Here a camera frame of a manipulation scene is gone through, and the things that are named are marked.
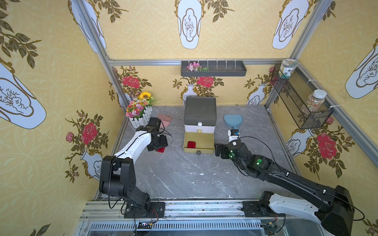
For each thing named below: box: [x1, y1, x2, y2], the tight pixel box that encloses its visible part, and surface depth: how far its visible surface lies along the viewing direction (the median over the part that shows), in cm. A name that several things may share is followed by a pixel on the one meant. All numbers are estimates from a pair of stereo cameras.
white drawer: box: [184, 124, 217, 134], surface depth 95 cm
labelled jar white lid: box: [278, 58, 299, 80], surface depth 87 cm
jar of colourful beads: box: [301, 89, 327, 116], surface depth 67 cm
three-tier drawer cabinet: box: [183, 96, 218, 146], surface depth 95 cm
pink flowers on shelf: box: [186, 61, 210, 72], surface depth 89 cm
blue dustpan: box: [223, 114, 243, 133], surface depth 116 cm
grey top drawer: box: [184, 114, 217, 126], surface depth 90 cm
